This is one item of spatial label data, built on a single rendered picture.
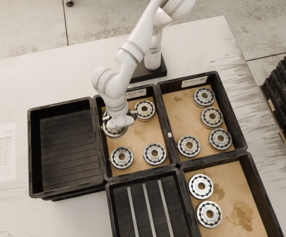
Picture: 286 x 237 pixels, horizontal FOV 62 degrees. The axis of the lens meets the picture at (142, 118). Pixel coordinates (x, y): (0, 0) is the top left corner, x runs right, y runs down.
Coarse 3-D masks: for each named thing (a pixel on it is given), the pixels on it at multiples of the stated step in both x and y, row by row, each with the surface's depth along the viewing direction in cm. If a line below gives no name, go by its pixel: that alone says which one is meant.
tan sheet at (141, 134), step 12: (132, 108) 118; (156, 120) 115; (132, 132) 113; (144, 132) 113; (156, 132) 113; (108, 144) 111; (120, 144) 111; (132, 144) 111; (144, 144) 111; (132, 168) 106; (144, 168) 106
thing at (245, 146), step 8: (208, 72) 113; (216, 72) 113; (168, 80) 112; (176, 80) 112; (160, 96) 109; (224, 96) 107; (232, 112) 104; (168, 120) 104; (168, 128) 103; (240, 128) 101; (240, 136) 100; (176, 152) 98; (224, 152) 97; (232, 152) 97; (192, 160) 98; (200, 160) 97
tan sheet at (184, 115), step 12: (168, 96) 120; (180, 96) 120; (192, 96) 119; (168, 108) 117; (180, 108) 117; (192, 108) 117; (180, 120) 115; (192, 120) 114; (180, 132) 112; (192, 132) 112; (204, 132) 112; (204, 144) 109; (180, 156) 108
